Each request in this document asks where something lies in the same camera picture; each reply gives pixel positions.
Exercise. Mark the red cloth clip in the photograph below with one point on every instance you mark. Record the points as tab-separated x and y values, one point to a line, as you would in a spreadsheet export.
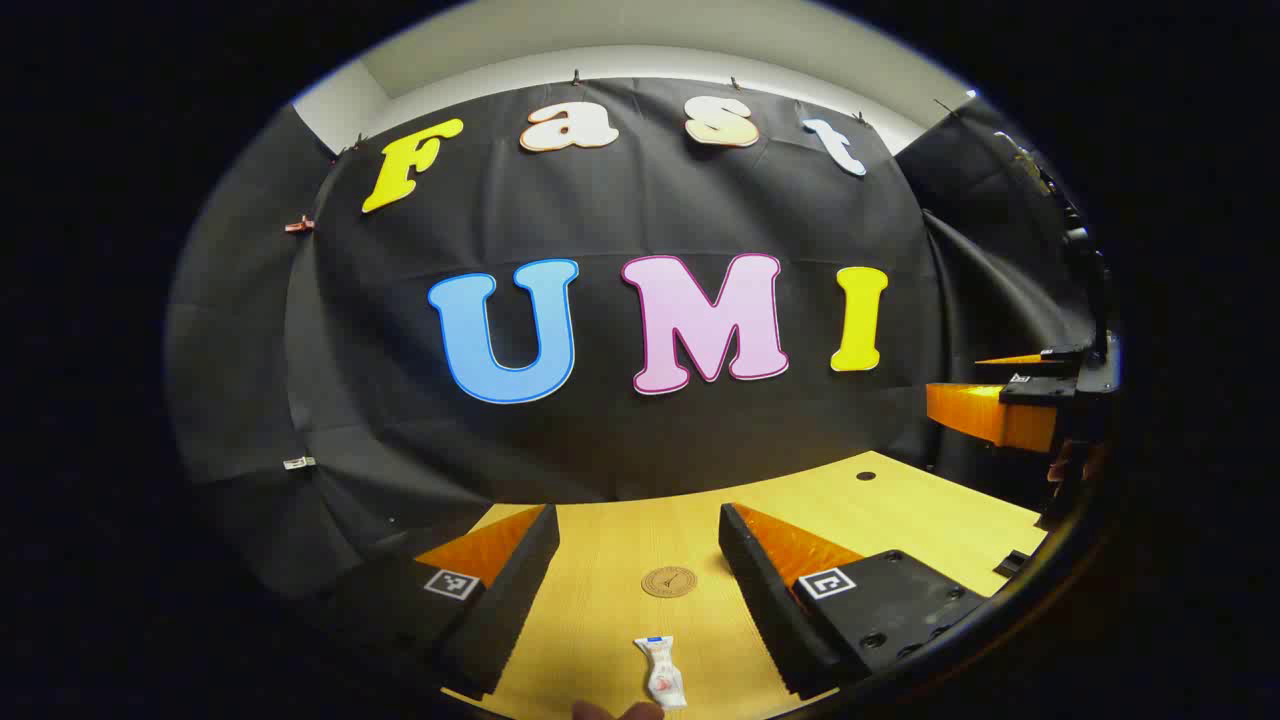
298	224

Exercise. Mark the round brown coaster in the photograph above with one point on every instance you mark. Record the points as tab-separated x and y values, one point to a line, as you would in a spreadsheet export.
668	581

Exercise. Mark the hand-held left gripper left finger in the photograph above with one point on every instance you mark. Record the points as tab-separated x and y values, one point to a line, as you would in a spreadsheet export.
510	590

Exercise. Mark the wooden desktop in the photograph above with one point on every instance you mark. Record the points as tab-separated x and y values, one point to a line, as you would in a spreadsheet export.
600	560

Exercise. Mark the black backdrop cloth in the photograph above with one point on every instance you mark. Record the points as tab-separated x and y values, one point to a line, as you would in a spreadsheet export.
650	450

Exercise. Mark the white toothpaste tube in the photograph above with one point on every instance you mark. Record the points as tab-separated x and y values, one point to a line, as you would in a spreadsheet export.
663	675

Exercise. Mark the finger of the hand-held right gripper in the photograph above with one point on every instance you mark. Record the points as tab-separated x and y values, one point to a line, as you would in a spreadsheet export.
1060	355
990	415

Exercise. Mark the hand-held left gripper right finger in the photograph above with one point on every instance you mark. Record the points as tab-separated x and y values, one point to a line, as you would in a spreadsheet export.
760	600

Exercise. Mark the silver cloth clip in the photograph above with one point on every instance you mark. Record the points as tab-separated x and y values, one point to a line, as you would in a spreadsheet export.
298	463

